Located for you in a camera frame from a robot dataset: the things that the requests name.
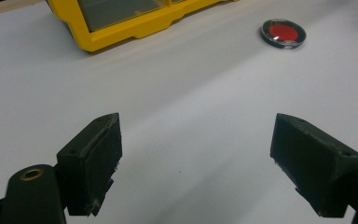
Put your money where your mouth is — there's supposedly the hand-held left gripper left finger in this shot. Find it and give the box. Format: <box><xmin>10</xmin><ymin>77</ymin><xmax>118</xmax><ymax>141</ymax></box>
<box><xmin>55</xmin><ymin>112</ymin><xmax>124</xmax><ymax>217</ymax></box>

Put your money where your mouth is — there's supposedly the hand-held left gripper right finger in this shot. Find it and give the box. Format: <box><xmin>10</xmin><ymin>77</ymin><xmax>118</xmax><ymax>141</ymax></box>
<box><xmin>269</xmin><ymin>112</ymin><xmax>358</xmax><ymax>218</ymax></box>

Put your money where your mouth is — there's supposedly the round red makeup compact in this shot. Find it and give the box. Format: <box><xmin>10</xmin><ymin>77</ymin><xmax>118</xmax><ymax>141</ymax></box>
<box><xmin>259</xmin><ymin>18</ymin><xmax>308</xmax><ymax>49</ymax></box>

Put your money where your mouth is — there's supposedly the yellow drawer organizer cabinet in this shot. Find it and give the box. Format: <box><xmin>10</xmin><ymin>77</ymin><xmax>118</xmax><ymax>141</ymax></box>
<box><xmin>45</xmin><ymin>0</ymin><xmax>241</xmax><ymax>53</ymax></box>

